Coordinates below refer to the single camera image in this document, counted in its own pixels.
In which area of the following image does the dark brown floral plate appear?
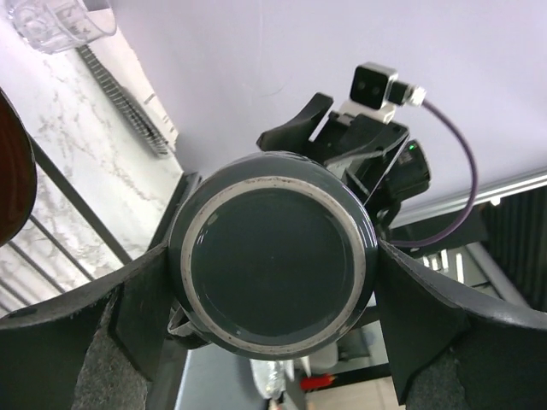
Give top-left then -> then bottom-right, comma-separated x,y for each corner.
0,91 -> 38,246

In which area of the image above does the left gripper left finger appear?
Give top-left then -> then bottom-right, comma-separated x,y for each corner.
1,245 -> 171,409

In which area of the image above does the grey wire dish rack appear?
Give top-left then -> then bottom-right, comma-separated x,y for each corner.
1,128 -> 184,315

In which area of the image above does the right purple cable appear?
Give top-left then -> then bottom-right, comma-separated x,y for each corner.
391,102 -> 478,248

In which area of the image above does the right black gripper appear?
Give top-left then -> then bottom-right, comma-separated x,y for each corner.
256,93 -> 430,233

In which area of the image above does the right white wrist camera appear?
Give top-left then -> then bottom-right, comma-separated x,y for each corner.
340,62 -> 426,124

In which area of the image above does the grey ceramic mug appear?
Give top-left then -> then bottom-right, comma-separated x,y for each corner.
168,152 -> 378,360

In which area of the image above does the white spiral notebook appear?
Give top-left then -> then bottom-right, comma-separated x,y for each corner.
76,11 -> 178,156

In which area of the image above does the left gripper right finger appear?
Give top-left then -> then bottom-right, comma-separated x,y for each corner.
375,241 -> 546,409

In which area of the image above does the clear drinking glass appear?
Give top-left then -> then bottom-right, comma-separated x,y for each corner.
3,0 -> 117,54

